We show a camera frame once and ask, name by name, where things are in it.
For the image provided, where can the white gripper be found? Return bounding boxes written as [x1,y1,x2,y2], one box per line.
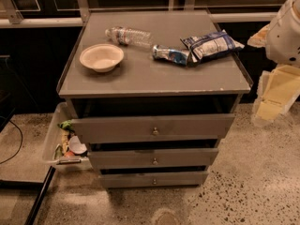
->
[252,65,300,124]

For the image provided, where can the grey drawer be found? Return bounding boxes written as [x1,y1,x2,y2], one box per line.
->
[89,148,218,169]
[71,113,234,143]
[99,171,208,188]

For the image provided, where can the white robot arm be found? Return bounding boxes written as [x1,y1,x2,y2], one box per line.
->
[247,0,300,127]

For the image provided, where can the grey drawer cabinet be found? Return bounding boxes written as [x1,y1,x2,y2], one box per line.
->
[55,9,254,189]

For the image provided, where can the grey top drawer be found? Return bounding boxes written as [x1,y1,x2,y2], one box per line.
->
[71,113,234,143]

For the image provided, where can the grey bottom drawer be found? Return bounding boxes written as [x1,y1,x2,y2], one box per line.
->
[99,171,208,188]

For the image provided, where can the blue white chip bag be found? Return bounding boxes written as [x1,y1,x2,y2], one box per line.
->
[181,30,244,63]

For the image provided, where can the clear plastic water bottle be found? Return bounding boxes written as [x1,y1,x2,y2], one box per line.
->
[105,26,152,49]

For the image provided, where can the broken white bowl piece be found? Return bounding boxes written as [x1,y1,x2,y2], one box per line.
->
[68,136,87,155]

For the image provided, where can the green snack wrapper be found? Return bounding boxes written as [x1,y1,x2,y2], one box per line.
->
[58,120,74,132]

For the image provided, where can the black floor bar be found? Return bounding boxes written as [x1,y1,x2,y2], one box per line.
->
[24,166,56,225]

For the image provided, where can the black cable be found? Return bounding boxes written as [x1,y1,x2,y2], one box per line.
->
[0,115,24,165]

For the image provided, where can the white railing frame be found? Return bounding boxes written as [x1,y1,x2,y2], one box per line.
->
[0,0,287,28]

